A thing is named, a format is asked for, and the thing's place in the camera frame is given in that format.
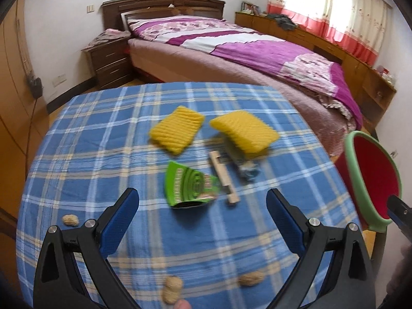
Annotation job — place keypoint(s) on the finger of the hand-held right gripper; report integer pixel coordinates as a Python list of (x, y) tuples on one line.
[(402, 217)]

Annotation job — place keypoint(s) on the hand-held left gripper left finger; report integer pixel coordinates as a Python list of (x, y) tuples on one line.
[(120, 215)]

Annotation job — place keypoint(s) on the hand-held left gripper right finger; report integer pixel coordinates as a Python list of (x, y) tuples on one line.
[(285, 219)]

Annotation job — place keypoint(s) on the red bucket with green rim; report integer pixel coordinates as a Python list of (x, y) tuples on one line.
[(376, 173)]

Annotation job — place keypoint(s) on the green snack wrapper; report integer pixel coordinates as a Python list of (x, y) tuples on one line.
[(186, 186)]

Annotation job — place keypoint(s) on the wooden stick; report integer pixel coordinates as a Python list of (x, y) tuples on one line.
[(223, 177)]

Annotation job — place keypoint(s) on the yellow ribbed sponge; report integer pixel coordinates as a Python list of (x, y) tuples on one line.
[(177, 128), (244, 128)]

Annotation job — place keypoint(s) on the person's left hand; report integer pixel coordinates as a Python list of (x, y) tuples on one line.
[(182, 305)]

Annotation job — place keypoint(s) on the blue plaid tablecloth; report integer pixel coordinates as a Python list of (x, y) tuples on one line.
[(128, 154)]

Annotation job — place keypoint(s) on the white and red jars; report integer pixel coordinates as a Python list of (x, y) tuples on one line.
[(384, 74)]

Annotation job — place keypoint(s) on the brown wooden nightstand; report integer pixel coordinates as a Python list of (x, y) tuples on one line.
[(109, 64)]

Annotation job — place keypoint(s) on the wooden wardrobe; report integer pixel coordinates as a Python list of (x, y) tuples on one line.
[(16, 103)]

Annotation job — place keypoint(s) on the black charger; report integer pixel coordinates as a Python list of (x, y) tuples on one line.
[(34, 86)]

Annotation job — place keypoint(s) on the long wooden cabinet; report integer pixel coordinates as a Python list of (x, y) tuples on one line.
[(354, 64)]

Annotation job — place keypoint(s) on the bed with pink sheet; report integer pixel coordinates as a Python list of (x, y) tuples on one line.
[(199, 67)]

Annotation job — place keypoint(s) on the pink folded cloth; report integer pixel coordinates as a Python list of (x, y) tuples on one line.
[(106, 37)]

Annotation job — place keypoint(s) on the dark grey clothes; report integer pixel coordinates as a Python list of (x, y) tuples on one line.
[(283, 22)]

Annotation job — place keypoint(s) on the cream curtain with red hem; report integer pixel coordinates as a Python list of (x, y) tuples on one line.
[(354, 13)]

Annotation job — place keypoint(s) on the row of books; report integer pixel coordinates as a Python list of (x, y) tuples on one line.
[(251, 8)]

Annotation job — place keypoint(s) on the brown wooden headboard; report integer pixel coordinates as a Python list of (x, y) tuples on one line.
[(161, 1)]

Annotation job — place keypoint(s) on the white double wall socket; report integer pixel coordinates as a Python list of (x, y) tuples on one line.
[(59, 80)]

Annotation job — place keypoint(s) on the white light switch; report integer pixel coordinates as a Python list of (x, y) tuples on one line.
[(90, 8)]

